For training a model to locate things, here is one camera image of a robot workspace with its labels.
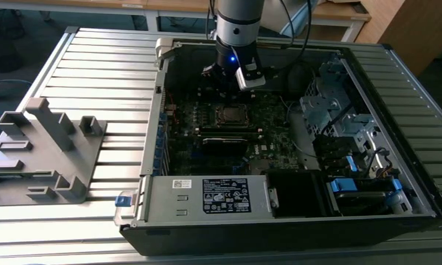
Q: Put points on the silver CPU plate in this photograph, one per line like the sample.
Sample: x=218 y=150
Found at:
x=234 y=114

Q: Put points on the black RAM slot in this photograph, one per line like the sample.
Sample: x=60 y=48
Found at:
x=228 y=129
x=228 y=135

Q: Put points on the pale blue teach pendant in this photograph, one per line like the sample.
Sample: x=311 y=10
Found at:
x=274 y=16

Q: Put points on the metal drive cage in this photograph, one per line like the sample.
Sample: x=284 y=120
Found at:
x=316 y=106

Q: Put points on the green motherboard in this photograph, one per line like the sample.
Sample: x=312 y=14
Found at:
x=276 y=138

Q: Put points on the black graphics card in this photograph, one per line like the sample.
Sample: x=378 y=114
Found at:
x=224 y=149

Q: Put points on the brown chipset heatsink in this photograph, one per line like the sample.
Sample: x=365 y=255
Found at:
x=260 y=165

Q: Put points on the wooden cabinet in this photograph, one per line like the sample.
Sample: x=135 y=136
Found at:
x=409 y=33

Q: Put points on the blue drive bay clip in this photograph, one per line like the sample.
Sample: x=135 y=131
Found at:
x=350 y=163

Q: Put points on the silver power supply unit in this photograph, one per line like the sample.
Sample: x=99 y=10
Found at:
x=169 y=198

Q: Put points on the hard disk blue carrier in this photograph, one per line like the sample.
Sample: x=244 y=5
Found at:
x=344 y=184

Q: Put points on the grey plastic parts rack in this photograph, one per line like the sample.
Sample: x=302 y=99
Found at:
x=48 y=143

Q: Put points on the black office chair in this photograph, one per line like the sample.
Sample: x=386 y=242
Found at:
x=6 y=63

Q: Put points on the blue case latch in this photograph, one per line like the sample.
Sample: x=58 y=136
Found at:
x=123 y=201

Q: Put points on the black open PC case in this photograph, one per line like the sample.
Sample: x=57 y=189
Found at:
x=243 y=237

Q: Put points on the green RAM stick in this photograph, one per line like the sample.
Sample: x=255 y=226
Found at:
x=21 y=174

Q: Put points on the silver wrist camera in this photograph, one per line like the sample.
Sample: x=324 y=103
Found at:
x=251 y=80

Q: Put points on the wooden desk white frame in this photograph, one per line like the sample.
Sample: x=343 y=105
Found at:
x=338 y=16

